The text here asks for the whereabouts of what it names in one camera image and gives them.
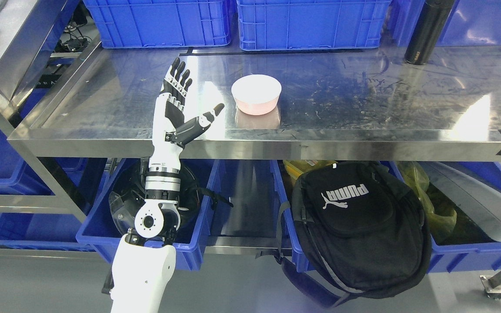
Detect stainless steel table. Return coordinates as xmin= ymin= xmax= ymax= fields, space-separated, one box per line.
xmin=0 ymin=34 xmax=501 ymax=300

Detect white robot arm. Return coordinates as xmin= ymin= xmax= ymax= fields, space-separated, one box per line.
xmin=110 ymin=159 xmax=181 ymax=313

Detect blue bin under table left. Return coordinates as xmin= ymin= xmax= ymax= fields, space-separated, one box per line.
xmin=76 ymin=158 xmax=220 ymax=271

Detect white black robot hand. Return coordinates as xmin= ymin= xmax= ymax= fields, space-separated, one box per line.
xmin=150 ymin=57 xmax=225 ymax=168

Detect black thermos bottle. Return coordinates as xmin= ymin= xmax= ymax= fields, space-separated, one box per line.
xmin=404 ymin=0 xmax=455 ymax=65

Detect blue crate top left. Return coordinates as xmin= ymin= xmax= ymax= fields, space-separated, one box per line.
xmin=84 ymin=0 xmax=234 ymax=48

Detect black Puma backpack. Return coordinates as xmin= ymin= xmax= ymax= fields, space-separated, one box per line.
xmin=257 ymin=161 xmax=432 ymax=308

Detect blue crate top right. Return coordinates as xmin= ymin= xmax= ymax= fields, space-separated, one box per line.
xmin=386 ymin=0 xmax=501 ymax=47

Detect blue bin under table right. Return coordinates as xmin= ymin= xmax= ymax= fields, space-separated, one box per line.
xmin=280 ymin=162 xmax=501 ymax=272

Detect blue crate top middle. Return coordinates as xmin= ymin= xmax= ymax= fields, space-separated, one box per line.
xmin=237 ymin=0 xmax=391 ymax=51

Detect blue crate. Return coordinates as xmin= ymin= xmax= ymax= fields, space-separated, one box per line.
xmin=84 ymin=0 xmax=234 ymax=48
xmin=237 ymin=0 xmax=391 ymax=51
xmin=386 ymin=0 xmax=501 ymax=47

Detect black helmet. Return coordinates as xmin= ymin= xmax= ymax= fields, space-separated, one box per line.
xmin=109 ymin=159 xmax=233 ymax=234

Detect blue bin under table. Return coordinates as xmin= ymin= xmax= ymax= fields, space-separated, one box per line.
xmin=76 ymin=158 xmax=220 ymax=271
xmin=280 ymin=162 xmax=501 ymax=272

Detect blue bin far left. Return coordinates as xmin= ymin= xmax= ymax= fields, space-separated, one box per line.
xmin=0 ymin=88 xmax=89 ymax=195

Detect pink plastic bowl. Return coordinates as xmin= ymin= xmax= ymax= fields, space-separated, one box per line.
xmin=231 ymin=74 xmax=282 ymax=116

